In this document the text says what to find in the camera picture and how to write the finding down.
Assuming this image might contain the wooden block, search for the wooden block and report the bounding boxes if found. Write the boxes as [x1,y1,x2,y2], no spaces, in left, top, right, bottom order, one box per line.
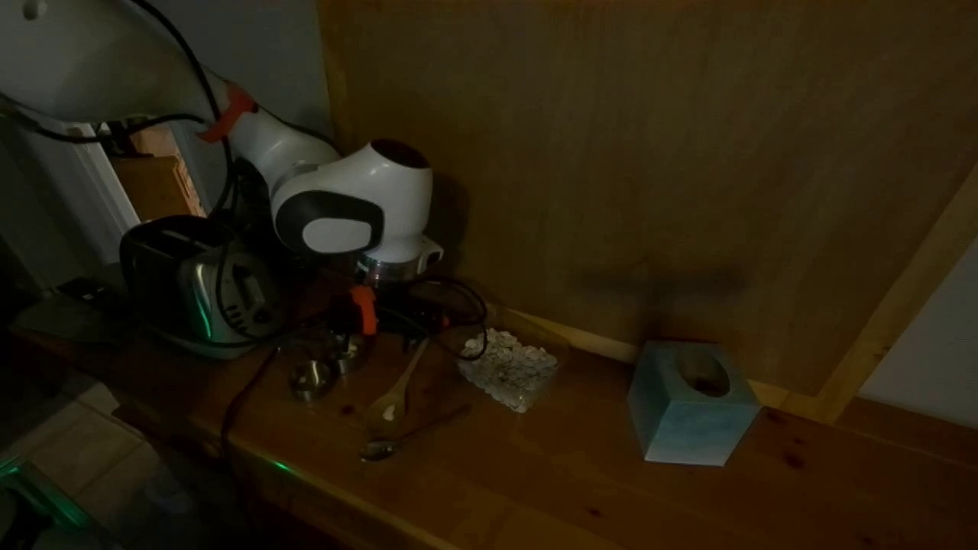
[103,127,208,223]

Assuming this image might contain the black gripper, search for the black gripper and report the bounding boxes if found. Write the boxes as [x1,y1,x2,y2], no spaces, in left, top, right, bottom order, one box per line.
[342,265,454,343]

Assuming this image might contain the large wooden back panel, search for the large wooden back panel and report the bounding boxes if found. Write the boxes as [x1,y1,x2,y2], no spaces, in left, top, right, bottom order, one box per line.
[316,0,978,425]

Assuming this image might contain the stainless steel toaster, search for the stainless steel toaster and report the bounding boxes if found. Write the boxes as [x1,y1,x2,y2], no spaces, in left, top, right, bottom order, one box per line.
[118,210,288,363]

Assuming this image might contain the white door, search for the white door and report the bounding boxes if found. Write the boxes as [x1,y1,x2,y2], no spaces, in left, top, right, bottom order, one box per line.
[20,118,142,270]

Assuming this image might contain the black toaster power cable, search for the black toaster power cable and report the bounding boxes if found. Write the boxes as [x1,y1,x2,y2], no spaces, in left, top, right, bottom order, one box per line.
[213,340,288,469]

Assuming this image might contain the wooden spoon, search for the wooden spoon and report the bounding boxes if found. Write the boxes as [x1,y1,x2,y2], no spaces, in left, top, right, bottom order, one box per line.
[364,340,433,433]

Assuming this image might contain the small black object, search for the small black object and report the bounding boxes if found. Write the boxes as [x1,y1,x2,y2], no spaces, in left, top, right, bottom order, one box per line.
[55,271,124,310]

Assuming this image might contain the blue box with round hole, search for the blue box with round hole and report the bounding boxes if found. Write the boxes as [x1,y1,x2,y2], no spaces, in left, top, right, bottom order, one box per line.
[624,337,764,470]

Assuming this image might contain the metal spoon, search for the metal spoon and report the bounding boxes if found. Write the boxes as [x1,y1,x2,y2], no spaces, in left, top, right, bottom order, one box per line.
[358,405,474,464]

